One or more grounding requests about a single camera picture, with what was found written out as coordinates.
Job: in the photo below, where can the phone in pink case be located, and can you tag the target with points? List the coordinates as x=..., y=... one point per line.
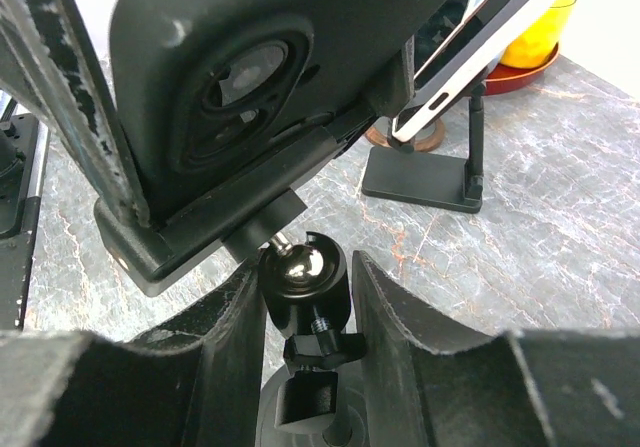
x=473, y=45

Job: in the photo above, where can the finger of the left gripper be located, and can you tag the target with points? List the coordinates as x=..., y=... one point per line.
x=49, y=65

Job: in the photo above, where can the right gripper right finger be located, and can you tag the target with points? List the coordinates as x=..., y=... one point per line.
x=430, y=380

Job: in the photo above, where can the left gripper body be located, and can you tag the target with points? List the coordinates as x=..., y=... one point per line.
x=24, y=149

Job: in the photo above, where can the yellow mug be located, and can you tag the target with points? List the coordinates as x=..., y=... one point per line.
x=532, y=48

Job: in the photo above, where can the wooden round-base phone stand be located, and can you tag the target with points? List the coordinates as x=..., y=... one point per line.
x=427, y=140

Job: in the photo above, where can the black phone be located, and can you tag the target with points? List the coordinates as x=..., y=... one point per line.
x=204, y=87

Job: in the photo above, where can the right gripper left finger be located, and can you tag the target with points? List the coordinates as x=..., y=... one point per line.
x=193, y=380

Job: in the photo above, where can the red round tray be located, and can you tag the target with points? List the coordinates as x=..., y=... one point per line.
x=504, y=79

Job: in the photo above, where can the black round-base phone stand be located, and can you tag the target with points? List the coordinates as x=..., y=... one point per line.
x=309, y=351

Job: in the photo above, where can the black flat-base phone stand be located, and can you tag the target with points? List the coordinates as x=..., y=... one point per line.
x=433, y=180

